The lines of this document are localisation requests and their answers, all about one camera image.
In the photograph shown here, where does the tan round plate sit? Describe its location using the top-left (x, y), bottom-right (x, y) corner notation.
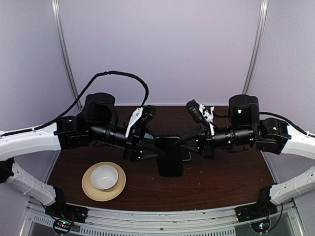
top-left (82, 162), bottom-right (126, 202)

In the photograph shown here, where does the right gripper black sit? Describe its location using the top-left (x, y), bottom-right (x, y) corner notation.
top-left (175, 121), bottom-right (255, 161)

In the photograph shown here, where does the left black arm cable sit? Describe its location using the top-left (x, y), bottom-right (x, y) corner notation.
top-left (31, 71), bottom-right (150, 131)

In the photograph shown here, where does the right circuit board with leds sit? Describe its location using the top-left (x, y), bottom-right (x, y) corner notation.
top-left (251, 220), bottom-right (271, 234)

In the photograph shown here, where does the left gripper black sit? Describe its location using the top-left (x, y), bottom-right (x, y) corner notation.
top-left (88, 122), bottom-right (165, 163)

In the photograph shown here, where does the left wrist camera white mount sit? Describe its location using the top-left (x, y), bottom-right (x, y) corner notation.
top-left (125, 105), bottom-right (156, 138)

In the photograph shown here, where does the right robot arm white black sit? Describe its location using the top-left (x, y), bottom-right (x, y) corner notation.
top-left (175, 94), bottom-right (315, 159)

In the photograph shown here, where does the white ceramic bowl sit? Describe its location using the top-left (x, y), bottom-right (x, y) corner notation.
top-left (91, 165), bottom-right (119, 190)

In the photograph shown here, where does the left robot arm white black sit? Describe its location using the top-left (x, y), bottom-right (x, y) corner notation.
top-left (0, 92), bottom-right (163, 218)

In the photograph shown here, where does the front aluminium rail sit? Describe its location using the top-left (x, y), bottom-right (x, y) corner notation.
top-left (19, 194), bottom-right (306, 236)

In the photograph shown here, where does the left circuit board with leds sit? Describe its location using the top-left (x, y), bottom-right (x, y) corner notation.
top-left (53, 219), bottom-right (74, 234)

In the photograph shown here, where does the black smartphone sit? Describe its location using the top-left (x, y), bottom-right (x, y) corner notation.
top-left (181, 150), bottom-right (191, 162)

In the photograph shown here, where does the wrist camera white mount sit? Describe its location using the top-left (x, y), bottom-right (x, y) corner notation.
top-left (186, 99), bottom-right (215, 136)
top-left (125, 105), bottom-right (156, 138)

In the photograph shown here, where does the aluminium frame post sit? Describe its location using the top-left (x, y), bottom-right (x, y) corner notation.
top-left (51, 0), bottom-right (79, 99)
top-left (242, 0), bottom-right (268, 94)

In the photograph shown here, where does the left aluminium frame post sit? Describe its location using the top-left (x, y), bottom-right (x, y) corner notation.
top-left (51, 0), bottom-right (79, 99)

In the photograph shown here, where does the right aluminium frame post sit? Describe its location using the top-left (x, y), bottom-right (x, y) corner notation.
top-left (242, 0), bottom-right (268, 94)

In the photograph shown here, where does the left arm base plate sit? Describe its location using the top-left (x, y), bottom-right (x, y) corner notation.
top-left (43, 202), bottom-right (89, 223)

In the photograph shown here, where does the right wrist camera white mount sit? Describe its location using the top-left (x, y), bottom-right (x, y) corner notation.
top-left (186, 99), bottom-right (215, 136)

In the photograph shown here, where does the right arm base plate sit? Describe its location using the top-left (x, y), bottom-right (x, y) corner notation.
top-left (235, 202), bottom-right (278, 222)

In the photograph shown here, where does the circuit board with leds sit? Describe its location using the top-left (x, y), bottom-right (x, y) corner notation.
top-left (251, 220), bottom-right (271, 234)
top-left (53, 219), bottom-right (74, 234)

